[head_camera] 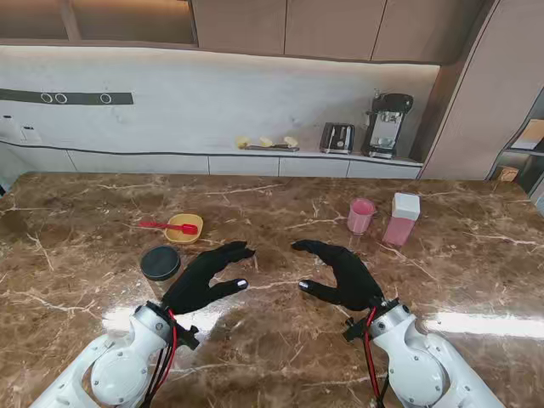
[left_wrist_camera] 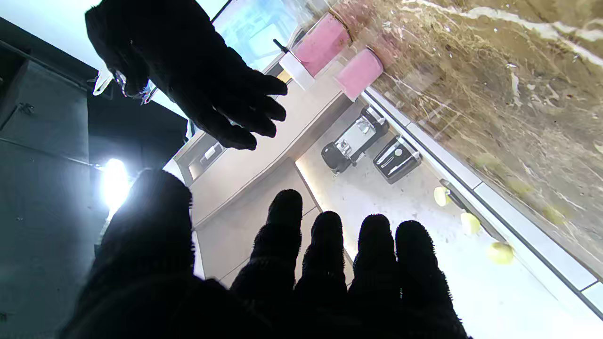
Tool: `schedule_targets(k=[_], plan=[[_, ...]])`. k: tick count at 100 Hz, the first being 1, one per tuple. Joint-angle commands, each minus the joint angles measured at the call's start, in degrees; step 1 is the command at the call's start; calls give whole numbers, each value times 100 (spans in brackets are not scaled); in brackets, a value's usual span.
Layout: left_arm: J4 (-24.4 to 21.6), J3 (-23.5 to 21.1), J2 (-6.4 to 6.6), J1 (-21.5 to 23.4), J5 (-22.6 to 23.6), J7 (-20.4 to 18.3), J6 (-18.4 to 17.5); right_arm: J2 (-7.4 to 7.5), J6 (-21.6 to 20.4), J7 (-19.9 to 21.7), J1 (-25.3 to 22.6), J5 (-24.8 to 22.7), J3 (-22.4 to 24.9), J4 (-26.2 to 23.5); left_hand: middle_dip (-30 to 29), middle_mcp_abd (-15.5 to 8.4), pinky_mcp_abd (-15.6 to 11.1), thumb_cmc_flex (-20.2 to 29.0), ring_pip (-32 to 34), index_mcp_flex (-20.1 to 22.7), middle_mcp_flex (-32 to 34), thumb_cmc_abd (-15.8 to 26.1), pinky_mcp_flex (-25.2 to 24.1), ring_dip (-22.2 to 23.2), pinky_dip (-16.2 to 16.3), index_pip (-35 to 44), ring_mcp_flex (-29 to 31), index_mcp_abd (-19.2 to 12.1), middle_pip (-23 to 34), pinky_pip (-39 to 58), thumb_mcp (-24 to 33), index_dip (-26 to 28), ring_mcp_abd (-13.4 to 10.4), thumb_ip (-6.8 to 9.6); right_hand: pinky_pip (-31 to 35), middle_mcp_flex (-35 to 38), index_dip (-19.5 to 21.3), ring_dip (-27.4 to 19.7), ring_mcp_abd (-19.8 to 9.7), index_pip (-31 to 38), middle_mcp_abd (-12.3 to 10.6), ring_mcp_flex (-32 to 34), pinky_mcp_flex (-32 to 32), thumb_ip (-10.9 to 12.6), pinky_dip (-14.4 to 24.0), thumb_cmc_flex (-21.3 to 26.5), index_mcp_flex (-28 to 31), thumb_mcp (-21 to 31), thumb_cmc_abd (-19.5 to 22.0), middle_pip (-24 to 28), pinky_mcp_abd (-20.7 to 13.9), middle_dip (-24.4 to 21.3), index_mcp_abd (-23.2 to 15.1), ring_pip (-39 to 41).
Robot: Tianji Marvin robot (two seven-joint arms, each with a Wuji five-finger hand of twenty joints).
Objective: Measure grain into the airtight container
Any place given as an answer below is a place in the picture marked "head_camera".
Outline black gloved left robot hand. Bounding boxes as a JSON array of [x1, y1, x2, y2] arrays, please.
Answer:
[[161, 241, 257, 316]]

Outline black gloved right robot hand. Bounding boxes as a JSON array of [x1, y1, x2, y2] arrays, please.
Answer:
[[291, 240, 386, 314]]

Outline clear grain jar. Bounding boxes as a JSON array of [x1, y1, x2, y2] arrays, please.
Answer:
[[144, 274, 179, 295]]

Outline black round jar lid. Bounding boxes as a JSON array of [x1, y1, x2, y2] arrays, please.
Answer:
[[139, 246, 182, 281]]

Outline red plastic spoon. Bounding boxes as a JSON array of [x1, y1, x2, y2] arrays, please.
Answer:
[[138, 220, 199, 235]]

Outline pink container with white lid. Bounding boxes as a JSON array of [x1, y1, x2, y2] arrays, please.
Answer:
[[381, 192, 422, 247]]

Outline yellow plastic bowl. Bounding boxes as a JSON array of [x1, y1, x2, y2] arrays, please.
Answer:
[[164, 213, 204, 246]]

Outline pink measuring cup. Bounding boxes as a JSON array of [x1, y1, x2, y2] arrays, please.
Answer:
[[347, 197, 377, 235]]

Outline white counter with drawers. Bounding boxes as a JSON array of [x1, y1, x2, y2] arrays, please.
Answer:
[[0, 139, 424, 179]]

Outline black and silver toaster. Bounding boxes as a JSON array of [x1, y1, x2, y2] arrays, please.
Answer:
[[319, 122, 356, 155]]

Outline dark cutting board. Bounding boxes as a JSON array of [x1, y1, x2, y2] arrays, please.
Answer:
[[245, 144, 300, 153]]

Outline black espresso machine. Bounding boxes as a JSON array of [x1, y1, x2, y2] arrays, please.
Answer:
[[360, 88, 415, 161]]

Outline small wooden box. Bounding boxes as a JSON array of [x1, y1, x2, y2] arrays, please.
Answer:
[[495, 165, 520, 183]]

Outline tall brown cabinet panel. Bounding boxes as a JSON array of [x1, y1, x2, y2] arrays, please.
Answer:
[[418, 0, 544, 182]]

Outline dark open shelf unit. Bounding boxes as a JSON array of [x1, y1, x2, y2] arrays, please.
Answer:
[[488, 87, 544, 197]]

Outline tan book on shelf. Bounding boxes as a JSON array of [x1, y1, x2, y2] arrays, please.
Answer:
[[516, 118, 544, 150]]

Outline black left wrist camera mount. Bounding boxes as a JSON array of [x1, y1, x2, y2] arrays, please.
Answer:
[[172, 320, 201, 350]]

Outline red and black left arm cables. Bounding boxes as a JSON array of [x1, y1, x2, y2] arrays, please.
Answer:
[[144, 309, 179, 408]]

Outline red and black arm cables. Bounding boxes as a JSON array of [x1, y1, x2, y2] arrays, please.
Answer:
[[144, 309, 179, 408], [363, 308, 390, 408]]

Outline red and black right arm cables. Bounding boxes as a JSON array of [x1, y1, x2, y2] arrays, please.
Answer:
[[363, 308, 390, 408]]

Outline black wall power strip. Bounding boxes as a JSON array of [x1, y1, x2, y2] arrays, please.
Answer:
[[0, 88, 134, 106]]

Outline brown wall cabinets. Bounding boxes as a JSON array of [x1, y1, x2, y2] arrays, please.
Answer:
[[0, 0, 485, 65]]

